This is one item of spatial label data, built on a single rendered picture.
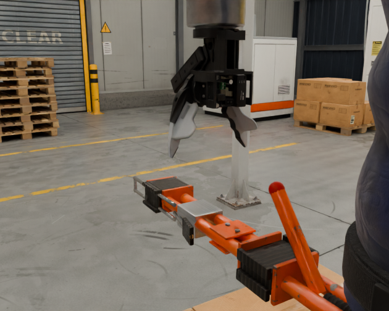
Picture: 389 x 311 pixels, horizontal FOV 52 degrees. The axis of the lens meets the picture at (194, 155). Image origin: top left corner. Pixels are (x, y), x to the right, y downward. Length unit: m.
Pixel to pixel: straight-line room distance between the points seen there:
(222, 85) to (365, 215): 0.31
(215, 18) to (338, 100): 6.81
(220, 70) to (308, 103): 7.14
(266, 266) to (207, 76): 0.28
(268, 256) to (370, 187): 0.27
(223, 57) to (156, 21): 10.40
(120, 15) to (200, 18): 9.92
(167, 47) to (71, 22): 2.68
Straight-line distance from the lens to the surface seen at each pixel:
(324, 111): 7.53
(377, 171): 0.36
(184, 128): 0.61
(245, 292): 1.52
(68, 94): 9.89
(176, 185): 0.86
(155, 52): 10.94
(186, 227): 0.70
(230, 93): 0.61
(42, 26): 9.73
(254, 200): 3.81
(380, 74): 0.35
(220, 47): 0.60
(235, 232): 0.67
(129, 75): 10.57
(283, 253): 0.61
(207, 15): 0.60
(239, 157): 3.68
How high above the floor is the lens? 1.38
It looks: 14 degrees down
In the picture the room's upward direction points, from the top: straight up
